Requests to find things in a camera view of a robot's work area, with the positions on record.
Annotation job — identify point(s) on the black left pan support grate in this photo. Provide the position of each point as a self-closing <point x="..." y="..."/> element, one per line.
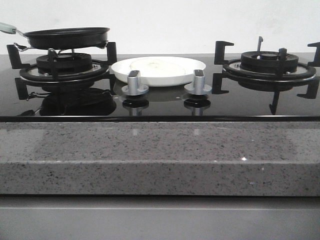
<point x="17" y="56"/>

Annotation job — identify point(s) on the white round plate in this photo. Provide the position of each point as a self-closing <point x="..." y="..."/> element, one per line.
<point x="122" y="69"/>

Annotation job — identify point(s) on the black pan support grate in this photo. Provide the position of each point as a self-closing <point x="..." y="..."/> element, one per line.
<point x="221" y="51"/>
<point x="17" y="56"/>

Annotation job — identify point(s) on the fried egg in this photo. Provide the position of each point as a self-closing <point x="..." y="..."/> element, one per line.
<point x="153" y="67"/>

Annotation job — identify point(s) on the grey cabinet front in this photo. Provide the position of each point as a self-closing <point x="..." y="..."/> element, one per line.
<point x="159" y="218"/>

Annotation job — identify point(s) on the silver stove knob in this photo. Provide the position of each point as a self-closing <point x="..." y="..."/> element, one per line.
<point x="134" y="85"/>
<point x="198" y="86"/>

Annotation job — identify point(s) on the black gas burner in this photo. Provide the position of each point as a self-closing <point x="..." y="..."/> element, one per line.
<point x="269" y="68"/>
<point x="66" y="69"/>

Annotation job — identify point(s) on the black glass cooktop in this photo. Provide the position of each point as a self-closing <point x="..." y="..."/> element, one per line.
<point x="160" y="104"/>

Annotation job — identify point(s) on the black right gas burner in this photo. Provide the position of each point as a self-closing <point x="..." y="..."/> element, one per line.
<point x="269" y="68"/>

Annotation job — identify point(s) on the silver left stove knob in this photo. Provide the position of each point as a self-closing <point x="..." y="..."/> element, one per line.
<point x="134" y="85"/>

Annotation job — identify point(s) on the black right pan support grate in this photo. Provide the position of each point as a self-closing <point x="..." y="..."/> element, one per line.
<point x="221" y="51"/>

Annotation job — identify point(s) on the black frying pan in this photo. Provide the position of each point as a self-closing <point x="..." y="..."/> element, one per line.
<point x="63" y="38"/>

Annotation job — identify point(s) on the silver right stove knob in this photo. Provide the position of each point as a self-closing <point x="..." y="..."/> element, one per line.
<point x="198" y="86"/>

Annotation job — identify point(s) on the black left gas burner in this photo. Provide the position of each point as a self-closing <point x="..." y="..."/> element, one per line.
<point x="66" y="69"/>

